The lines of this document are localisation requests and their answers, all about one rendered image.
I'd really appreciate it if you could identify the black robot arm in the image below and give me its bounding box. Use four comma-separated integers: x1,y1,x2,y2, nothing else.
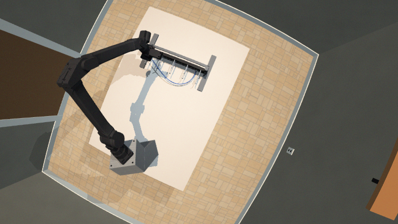
56,30,163,165

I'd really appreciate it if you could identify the grey patch panel rack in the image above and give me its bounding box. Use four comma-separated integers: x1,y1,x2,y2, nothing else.
139,33,216,92

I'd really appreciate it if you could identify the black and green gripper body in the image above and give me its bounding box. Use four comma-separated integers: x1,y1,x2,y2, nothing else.
140,44,155,62

